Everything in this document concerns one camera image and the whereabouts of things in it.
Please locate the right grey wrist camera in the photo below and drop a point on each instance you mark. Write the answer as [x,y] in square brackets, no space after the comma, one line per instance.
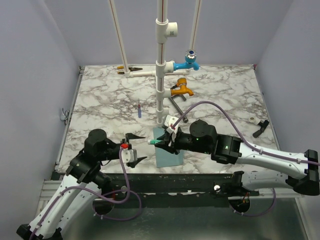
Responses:
[168,124]

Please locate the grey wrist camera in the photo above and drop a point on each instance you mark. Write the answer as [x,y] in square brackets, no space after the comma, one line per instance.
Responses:
[168,124]
[129,155]

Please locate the orange plastic faucet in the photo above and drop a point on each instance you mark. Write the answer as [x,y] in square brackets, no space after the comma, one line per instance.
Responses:
[180,88]

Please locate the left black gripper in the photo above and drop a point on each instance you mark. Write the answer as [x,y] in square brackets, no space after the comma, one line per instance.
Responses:
[132,136]

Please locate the blue plastic faucet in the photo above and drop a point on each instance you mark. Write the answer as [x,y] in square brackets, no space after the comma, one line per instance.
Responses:
[190,58]

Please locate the grey metal rod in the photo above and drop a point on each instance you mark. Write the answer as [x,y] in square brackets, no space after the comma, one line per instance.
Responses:
[175,105]

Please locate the black handle tool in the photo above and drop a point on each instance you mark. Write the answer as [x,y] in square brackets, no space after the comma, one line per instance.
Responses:
[263,125]

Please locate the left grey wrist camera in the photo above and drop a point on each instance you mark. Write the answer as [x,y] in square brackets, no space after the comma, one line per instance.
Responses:
[129,155]

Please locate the blue pen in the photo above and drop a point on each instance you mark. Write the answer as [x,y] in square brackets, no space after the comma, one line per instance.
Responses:
[139,111]

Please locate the white tape roll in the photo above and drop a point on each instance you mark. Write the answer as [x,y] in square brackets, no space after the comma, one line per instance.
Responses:
[254,120]

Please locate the green white glue stick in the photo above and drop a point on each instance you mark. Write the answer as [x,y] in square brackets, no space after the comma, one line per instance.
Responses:
[153,141]

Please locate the orange handled pliers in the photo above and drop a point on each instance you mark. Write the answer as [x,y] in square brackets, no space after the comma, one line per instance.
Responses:
[121,69]

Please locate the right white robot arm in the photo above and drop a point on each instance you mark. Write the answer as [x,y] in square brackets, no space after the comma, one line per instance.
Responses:
[296,171]

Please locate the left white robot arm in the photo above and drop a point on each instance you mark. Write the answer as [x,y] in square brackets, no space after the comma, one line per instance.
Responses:
[75,175]

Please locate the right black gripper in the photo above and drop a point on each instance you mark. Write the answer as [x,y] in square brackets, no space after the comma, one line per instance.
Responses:
[167,143]

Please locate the black metal base rail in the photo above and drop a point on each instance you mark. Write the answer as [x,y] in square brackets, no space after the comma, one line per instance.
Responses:
[168,190]

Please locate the white pvc pipe frame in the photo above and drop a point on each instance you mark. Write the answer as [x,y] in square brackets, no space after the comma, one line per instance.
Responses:
[165,29]

